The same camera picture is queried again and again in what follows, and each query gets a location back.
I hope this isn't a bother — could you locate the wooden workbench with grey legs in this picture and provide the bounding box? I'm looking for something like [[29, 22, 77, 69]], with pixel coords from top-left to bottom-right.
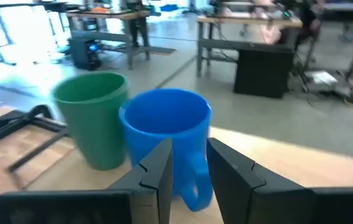
[[65, 8, 177, 71], [196, 12, 303, 78]]

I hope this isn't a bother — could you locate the black computer tower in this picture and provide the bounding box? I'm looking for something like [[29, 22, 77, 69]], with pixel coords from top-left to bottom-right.
[[68, 37, 103, 72]]

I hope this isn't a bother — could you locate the blue plastic mug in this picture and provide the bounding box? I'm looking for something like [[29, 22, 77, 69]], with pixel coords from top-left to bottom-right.
[[118, 88, 215, 213]]

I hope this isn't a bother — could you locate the black aluminium table frame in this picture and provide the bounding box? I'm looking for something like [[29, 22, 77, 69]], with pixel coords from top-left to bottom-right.
[[0, 105, 70, 174]]

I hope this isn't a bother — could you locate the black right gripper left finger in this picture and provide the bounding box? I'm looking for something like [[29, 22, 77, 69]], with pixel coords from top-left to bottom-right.
[[0, 138, 174, 224]]

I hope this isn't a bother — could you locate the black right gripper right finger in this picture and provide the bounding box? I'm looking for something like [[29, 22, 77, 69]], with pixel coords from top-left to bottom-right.
[[206, 137, 353, 224]]

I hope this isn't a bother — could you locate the green plastic cup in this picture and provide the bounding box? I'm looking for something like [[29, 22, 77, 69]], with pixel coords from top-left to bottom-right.
[[51, 71, 131, 172]]

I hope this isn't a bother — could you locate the black box cabinet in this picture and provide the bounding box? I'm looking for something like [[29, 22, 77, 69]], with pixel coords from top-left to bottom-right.
[[233, 45, 296, 99]]

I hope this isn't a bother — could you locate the wooden shelf with black legs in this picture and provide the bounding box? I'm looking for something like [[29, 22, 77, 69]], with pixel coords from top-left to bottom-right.
[[17, 126, 353, 224]]

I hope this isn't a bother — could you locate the person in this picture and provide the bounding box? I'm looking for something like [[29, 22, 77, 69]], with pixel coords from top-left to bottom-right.
[[254, 0, 321, 47]]

